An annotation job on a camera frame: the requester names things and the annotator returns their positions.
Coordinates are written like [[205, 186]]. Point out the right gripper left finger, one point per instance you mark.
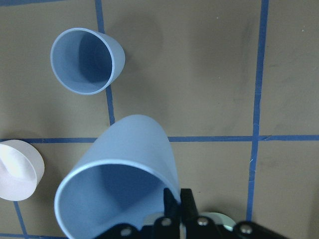
[[164, 227]]

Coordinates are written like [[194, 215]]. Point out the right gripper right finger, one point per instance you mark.
[[203, 227]]

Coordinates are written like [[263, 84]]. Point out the blue cup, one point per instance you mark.
[[120, 179], [85, 61]]

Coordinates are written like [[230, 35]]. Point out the pink bowl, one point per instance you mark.
[[21, 169]]

